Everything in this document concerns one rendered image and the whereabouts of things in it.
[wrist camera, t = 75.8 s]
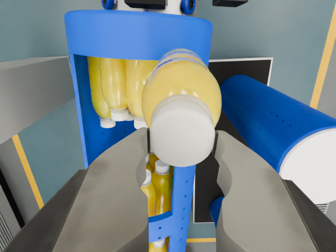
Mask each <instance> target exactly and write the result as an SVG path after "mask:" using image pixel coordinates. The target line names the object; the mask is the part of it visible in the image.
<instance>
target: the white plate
mask: <svg viewBox="0 0 336 252"><path fill-rule="evenodd" d="M279 175H280V176H281V177H282V178H283V179H284V180H292V181H293V182H294V183H295V184H296V185H297V186H298V187H299V188H300V189H301V190H302V191H303V192H304V193H305V194H306V195H307V196H308V197H309V198H310V200H311V201H312V202H313V203H314V204H323V203H328V202H332V201H335V200H336V128H329V129H325V130H321V131H318V132H315V133H313V134H311V135H309V136H307V137H305V138H304V139H302V140H301V141H300V142H298V143H297V144H296V145H295V146H294V147H293V148H292V149H291V150H290V151H289V152H288V153H287V154H286V156H285V157H284V159H283V161H282V163H281V165H280V168H279Z"/></svg>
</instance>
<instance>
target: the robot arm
mask: <svg viewBox="0 0 336 252"><path fill-rule="evenodd" d="M149 153H150V128H147V127H141V128H139V129H137V130H136V131H134V132H133V133H131V134H130V135H128V136H127V137H125V138H123V139H122V140H120V141H119V142H117V143H116V144H114V145H113V146H111V147H110V148H108V149H107V150H105V151H104V152H103V153H102V154H100V155H99V156H98V157H97V158H96V159H95V160H94V161H93V162H92V163H91V164H90V165H89V166H88V167H87V168H86V169H79V170H78V171H77V172H76V173H75V174H74V175H73V176H72V177H71V178H70V179H69V180H68V181H67V182H66V183H65V184H64V186H63V187H62V188H61V189H60V190H59V191H58V192H57V193H56V194H55V195H54V196H53V197H52V198H51V199H50V200H49V201H48V202H47V203H46V204H45V205H44V206H43V207H42V208H41V209H40V210H39V211H38V212H37V213H36V214H35V215H34V216H33V217H32V218H31V219H30V220H29V221H28V222H27V223H26V225H25V226H24V227H23V228H22V229H21V230H20V231H19V232H18V233H17V234H16V236H15V237H14V238H13V239H12V240H11V241H10V243H9V244H8V245H7V246H6V248H5V249H4V250H3V252H149V216H148V198H147V196H146V194H145V193H144V192H143V191H142V189H141V186H142V185H143V183H144V182H145V180H146V178H147V176H146V156H147V155H148V154H149ZM212 156H213V157H215V159H216V160H217V162H218V164H219V170H218V176H217V184H218V185H219V187H220V188H221V190H222V192H223V194H224V197H225V198H224V199H223V200H222V203H221V208H220V212H219V217H218V221H217V226H216V252H336V225H335V224H334V223H333V222H332V221H331V220H330V219H329V218H328V217H327V216H326V215H325V214H324V213H323V212H322V211H321V210H320V209H319V208H318V207H317V206H316V205H315V204H314V203H313V202H312V201H311V200H310V198H309V197H308V196H307V195H306V194H305V193H304V192H303V191H302V190H301V189H300V188H299V187H298V186H297V185H296V184H295V183H294V182H293V181H292V180H288V179H283V178H282V177H281V176H280V175H279V174H278V173H277V172H276V171H275V169H274V168H273V167H272V166H271V165H270V164H268V163H267V162H266V161H265V160H264V159H263V158H262V157H260V156H259V155H258V154H257V153H255V152H254V151H253V150H251V149H250V148H248V147H247V146H245V145H244V144H243V143H241V142H240V141H238V140H237V139H235V138H234V137H232V136H231V135H230V134H228V133H227V132H225V131H222V130H216V131H215V139H214V145H213V149H212Z"/></svg>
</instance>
